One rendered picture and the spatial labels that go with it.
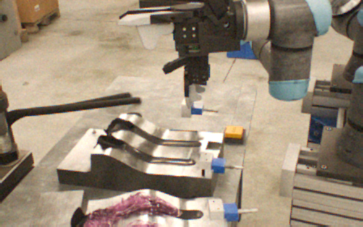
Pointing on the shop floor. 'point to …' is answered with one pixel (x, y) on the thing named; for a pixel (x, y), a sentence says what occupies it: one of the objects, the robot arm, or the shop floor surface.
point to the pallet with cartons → (36, 6)
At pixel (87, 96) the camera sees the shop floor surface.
